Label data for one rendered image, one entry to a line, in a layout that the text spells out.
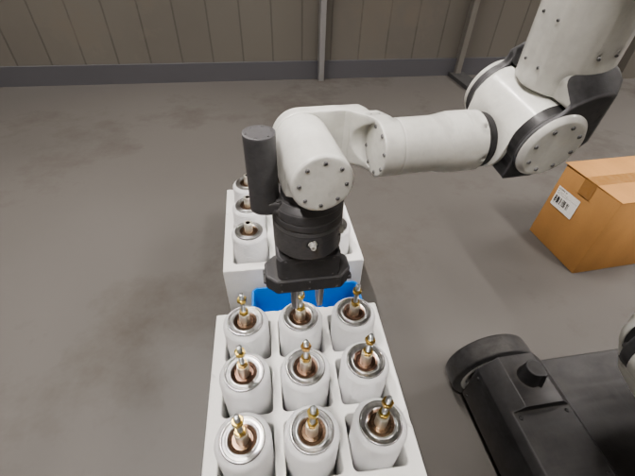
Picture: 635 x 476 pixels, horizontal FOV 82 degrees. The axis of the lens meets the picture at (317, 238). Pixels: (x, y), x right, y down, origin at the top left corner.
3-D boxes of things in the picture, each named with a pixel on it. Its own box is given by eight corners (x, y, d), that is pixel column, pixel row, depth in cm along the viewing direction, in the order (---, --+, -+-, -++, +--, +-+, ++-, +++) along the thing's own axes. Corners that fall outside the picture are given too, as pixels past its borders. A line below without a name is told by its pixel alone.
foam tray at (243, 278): (334, 221, 144) (337, 182, 132) (357, 299, 116) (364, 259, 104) (232, 229, 139) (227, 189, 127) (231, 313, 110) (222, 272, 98)
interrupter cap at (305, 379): (293, 346, 75) (293, 344, 74) (329, 355, 73) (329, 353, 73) (281, 381, 69) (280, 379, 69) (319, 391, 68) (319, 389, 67)
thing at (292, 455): (282, 489, 71) (278, 457, 59) (291, 436, 78) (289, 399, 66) (331, 498, 71) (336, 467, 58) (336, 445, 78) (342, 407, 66)
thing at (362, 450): (401, 467, 75) (420, 433, 63) (363, 496, 71) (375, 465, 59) (371, 425, 81) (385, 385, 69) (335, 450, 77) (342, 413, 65)
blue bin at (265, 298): (352, 305, 114) (357, 280, 106) (360, 336, 106) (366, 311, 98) (255, 314, 110) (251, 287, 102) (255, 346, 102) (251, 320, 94)
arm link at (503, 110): (373, 147, 48) (499, 136, 53) (403, 202, 42) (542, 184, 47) (393, 67, 40) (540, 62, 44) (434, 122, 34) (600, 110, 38)
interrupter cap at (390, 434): (411, 431, 63) (412, 429, 63) (376, 456, 60) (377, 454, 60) (383, 394, 68) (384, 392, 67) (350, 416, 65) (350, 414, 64)
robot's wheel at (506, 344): (505, 370, 99) (537, 327, 86) (515, 388, 96) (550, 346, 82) (436, 381, 96) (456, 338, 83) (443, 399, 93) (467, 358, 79)
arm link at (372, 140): (271, 158, 46) (371, 148, 49) (284, 198, 40) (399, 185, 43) (269, 107, 42) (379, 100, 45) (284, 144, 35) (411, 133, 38)
